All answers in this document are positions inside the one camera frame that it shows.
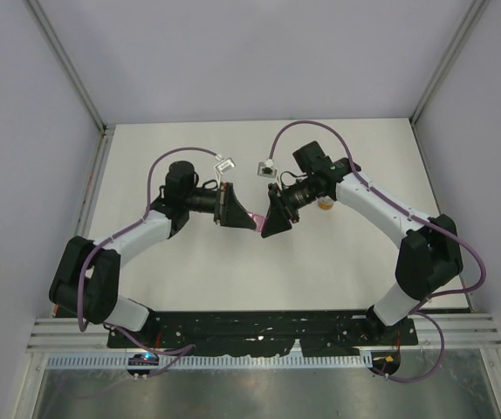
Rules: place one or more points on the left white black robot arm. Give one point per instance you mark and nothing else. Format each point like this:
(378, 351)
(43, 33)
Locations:
(86, 282)

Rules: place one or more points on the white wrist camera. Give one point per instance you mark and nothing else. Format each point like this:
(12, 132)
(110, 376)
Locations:
(267, 168)
(222, 165)

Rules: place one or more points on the white slotted cable duct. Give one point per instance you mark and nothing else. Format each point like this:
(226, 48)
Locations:
(142, 360)

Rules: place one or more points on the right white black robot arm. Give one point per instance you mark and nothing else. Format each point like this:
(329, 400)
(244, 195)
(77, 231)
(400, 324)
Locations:
(428, 258)

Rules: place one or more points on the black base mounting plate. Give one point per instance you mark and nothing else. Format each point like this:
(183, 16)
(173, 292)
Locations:
(267, 333)

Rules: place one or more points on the aluminium frame rail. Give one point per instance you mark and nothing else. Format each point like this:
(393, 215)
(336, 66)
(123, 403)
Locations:
(460, 330)

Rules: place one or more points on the white pill bottle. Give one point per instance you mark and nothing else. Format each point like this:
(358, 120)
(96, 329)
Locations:
(325, 203)

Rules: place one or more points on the aluminium corner post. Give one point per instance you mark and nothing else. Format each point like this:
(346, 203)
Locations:
(43, 22)
(461, 35)

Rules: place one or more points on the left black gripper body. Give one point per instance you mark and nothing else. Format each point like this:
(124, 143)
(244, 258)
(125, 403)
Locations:
(221, 204)

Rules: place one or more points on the left side aluminium rail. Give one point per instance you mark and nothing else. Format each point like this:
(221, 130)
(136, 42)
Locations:
(93, 182)

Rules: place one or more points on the left aluminium corner post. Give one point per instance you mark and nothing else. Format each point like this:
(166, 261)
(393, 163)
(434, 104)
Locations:
(43, 22)

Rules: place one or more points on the right aluminium corner post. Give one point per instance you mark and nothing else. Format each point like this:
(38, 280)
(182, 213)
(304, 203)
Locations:
(461, 35)

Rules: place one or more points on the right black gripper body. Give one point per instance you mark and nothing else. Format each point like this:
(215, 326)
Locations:
(290, 210)

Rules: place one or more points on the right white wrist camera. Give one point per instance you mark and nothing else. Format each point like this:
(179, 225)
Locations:
(267, 168)

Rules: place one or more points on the pink weekly pill organizer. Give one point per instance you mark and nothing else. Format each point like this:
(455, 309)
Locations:
(258, 219)

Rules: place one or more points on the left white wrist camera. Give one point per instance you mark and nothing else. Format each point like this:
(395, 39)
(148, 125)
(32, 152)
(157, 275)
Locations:
(222, 165)

